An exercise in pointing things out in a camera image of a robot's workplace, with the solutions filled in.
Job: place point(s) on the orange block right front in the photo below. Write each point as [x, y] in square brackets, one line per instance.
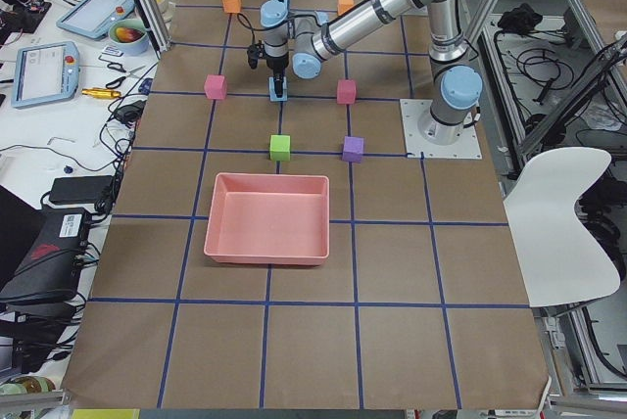
[232, 6]

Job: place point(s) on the brass cylinder tool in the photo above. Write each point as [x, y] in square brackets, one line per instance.
[101, 93]

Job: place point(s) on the orange block right rear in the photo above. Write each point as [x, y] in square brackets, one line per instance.
[343, 6]

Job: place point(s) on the pink tray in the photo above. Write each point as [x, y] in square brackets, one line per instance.
[278, 219]

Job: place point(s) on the black power adapter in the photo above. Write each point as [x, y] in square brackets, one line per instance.
[79, 190]

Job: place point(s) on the orange block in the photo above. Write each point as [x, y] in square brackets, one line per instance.
[232, 6]
[343, 6]

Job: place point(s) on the blue teach pendant near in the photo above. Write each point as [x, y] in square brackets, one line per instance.
[45, 74]

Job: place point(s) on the black computer box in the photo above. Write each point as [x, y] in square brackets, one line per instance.
[49, 270]

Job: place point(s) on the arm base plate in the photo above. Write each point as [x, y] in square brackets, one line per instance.
[426, 138]

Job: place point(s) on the green block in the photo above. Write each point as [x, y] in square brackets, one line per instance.
[280, 148]

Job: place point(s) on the blue teach pendant far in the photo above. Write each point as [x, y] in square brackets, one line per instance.
[93, 18]

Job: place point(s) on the purple block left side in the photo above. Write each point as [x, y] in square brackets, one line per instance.
[353, 149]

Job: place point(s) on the green bowl with fruit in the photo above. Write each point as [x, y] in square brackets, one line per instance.
[129, 36]

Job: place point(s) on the white chair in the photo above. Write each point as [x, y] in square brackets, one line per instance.
[560, 260]

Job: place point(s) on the pink block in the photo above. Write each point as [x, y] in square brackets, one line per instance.
[346, 92]
[215, 86]

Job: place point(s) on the blue teach pendant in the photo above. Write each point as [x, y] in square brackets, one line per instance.
[45, 74]
[93, 18]

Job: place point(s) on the pink block left rear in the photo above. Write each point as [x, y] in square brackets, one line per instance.
[346, 92]

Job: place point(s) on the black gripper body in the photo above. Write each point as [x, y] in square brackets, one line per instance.
[276, 65]

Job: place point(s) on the pink block left front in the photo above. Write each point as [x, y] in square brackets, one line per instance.
[215, 86]

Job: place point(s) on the black scissors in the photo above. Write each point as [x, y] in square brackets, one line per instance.
[125, 74]

